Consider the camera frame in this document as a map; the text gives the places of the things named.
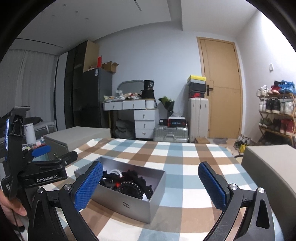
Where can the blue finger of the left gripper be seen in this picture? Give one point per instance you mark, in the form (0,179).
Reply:
(41,150)
(66,159)

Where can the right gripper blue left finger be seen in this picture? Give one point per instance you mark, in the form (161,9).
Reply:
(85,185)

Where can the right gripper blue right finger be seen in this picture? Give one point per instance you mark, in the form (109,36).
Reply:
(215,185)

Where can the person's left hand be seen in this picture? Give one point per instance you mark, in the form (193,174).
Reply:
(9,206)

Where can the white cylinder humidifier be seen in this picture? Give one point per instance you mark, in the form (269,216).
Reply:
(30,133)

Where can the plaid bed cover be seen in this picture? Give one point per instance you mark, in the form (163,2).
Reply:
(185,212)

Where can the black scalloped headband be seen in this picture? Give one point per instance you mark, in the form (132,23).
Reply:
(131,184)

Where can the silver cardboard box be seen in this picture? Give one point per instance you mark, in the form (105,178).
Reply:
(140,210)

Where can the grey right nightstand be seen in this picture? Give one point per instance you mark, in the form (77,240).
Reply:
(273,168)

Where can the black wardrobe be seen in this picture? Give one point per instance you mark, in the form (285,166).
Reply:
(85,87)

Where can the silver suitcase lying flat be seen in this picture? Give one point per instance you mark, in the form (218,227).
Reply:
(167,134)

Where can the black red box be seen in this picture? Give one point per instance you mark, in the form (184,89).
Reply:
(173,122)

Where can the white upright suitcase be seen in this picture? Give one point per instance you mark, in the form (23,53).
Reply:
(198,118)

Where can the black flower bouquet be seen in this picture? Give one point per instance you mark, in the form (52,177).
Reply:
(168,105)

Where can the white vanity desk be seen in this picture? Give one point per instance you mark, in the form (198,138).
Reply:
(145,114)

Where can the stacked shoe boxes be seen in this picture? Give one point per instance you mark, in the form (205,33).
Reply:
(196,86)

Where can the wooden shoe rack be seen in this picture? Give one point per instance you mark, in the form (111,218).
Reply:
(277,113)

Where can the black top hat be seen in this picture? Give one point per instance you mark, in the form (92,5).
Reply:
(148,90)

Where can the wooden door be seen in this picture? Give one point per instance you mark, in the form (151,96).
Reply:
(220,66)

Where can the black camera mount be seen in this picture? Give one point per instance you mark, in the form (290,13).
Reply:
(13,140)

